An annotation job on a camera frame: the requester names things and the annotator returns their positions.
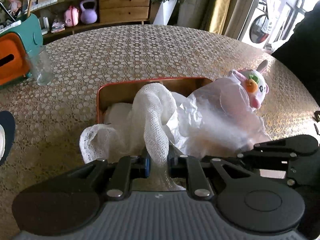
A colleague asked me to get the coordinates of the white rack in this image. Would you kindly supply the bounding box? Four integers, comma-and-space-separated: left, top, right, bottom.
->
39, 17, 49, 35

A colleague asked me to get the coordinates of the doll figurine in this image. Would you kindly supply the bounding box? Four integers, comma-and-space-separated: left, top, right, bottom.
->
6, 0, 25, 18

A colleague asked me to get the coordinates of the stack of books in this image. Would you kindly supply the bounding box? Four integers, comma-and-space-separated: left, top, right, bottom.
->
51, 20, 65, 33

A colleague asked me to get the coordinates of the white planter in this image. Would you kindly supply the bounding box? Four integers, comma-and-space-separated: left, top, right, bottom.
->
152, 0, 178, 26

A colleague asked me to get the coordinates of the washing machine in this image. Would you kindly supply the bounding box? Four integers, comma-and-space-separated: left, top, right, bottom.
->
239, 0, 283, 50

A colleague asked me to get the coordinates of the purple kettlebell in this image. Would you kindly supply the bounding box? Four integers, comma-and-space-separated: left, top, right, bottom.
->
79, 0, 98, 25

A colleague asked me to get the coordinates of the glass jar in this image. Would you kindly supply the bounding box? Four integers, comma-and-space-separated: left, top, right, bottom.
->
25, 45, 54, 86

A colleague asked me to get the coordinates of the grey curtain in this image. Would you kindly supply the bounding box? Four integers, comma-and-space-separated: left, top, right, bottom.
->
176, 0, 220, 29

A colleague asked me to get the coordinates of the white bunny plush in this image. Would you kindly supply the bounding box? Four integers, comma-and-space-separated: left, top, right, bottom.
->
228, 59, 270, 109

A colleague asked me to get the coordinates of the red box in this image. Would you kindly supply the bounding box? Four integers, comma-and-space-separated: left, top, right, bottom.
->
96, 76, 213, 125

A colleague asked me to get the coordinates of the wooden sideboard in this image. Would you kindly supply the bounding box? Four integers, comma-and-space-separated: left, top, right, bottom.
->
25, 0, 153, 39

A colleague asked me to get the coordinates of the pink backpack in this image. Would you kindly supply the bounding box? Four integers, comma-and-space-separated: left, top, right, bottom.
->
64, 6, 80, 27

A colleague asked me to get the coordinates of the small black object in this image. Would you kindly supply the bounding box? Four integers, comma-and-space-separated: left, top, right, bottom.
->
312, 110, 320, 135

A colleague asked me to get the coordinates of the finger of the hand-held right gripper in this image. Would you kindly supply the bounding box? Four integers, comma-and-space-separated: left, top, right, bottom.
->
237, 134, 320, 186

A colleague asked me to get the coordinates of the teal container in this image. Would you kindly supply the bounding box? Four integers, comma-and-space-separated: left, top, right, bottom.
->
0, 14, 44, 55

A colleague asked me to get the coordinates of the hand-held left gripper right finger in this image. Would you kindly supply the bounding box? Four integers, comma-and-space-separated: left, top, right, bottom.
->
167, 152, 253, 201

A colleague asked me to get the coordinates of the gold curtain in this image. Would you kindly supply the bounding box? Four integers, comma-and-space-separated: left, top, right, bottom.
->
207, 0, 235, 34

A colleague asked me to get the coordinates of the clear plastic bag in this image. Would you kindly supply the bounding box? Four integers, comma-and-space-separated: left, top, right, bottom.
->
162, 76, 272, 160

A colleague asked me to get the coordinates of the dark blue rimmed object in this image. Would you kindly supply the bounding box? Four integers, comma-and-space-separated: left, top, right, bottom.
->
0, 110, 16, 166

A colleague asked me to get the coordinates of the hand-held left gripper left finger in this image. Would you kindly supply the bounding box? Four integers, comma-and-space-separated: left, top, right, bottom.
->
62, 152, 152, 201

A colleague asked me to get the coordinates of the white mesh cloth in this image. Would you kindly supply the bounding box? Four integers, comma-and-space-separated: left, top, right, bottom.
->
79, 82, 178, 180

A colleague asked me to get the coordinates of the person's black clothing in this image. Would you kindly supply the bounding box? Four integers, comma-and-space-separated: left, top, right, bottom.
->
271, 7, 320, 110

